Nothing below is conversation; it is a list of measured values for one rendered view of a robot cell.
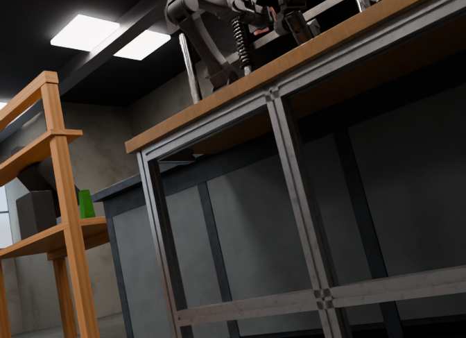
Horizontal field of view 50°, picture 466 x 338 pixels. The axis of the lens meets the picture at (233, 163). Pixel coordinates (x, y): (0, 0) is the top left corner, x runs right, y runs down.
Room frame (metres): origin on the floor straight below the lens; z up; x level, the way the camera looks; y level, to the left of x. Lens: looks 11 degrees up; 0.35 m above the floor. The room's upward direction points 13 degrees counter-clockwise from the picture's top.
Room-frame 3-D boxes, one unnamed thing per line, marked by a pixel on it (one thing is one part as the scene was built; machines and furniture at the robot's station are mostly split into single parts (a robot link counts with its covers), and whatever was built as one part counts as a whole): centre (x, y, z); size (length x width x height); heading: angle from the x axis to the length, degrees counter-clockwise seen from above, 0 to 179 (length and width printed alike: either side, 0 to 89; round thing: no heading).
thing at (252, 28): (1.74, -0.20, 1.20); 0.10 x 0.07 x 0.07; 49
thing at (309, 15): (2.93, -0.59, 1.51); 1.10 x 0.70 x 0.05; 51
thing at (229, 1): (1.54, -0.03, 1.17); 0.30 x 0.09 x 0.12; 139
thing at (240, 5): (1.67, -0.14, 1.24); 0.12 x 0.09 x 0.12; 139
